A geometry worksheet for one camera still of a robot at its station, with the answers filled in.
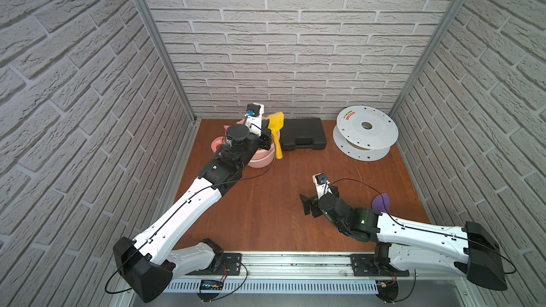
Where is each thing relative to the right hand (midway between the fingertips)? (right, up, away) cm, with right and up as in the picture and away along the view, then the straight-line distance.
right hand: (312, 192), depth 78 cm
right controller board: (+25, -32, -7) cm, 41 cm away
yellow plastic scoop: (-13, +26, -7) cm, 30 cm away
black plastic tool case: (-1, +23, +29) cm, 37 cm away
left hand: (-19, +29, -9) cm, 35 cm away
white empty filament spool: (+30, +23, +24) cm, 44 cm away
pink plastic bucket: (-20, +12, +10) cm, 25 cm away
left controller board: (-37, -31, -5) cm, 49 cm away
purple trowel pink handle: (+32, -8, +12) cm, 34 cm away
